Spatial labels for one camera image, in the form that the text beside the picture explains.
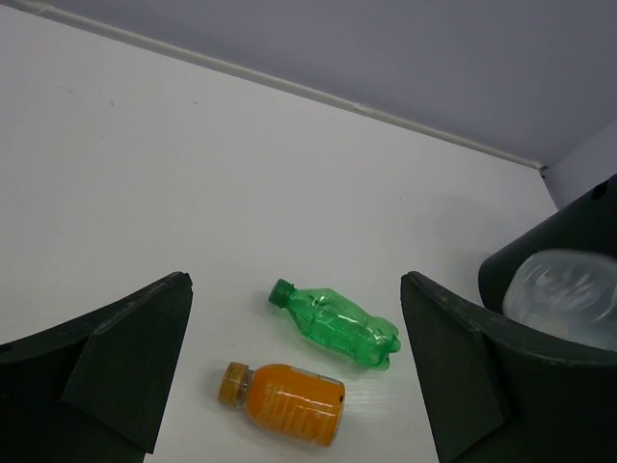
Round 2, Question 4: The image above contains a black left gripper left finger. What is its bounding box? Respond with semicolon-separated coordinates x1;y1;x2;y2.
1;272;193;462

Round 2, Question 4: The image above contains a clear bottle white cap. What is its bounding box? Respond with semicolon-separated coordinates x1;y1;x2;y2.
502;249;616;351

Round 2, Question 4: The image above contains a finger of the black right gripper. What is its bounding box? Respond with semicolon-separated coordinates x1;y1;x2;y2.
478;177;616;313

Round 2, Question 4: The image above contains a green plastic bottle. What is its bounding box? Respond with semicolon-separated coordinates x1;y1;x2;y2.
268;279;401;370

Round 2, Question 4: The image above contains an orange juice bottle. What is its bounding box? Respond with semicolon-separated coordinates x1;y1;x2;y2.
218;362;346;448

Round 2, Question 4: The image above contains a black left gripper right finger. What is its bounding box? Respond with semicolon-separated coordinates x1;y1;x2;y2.
400;272;616;462

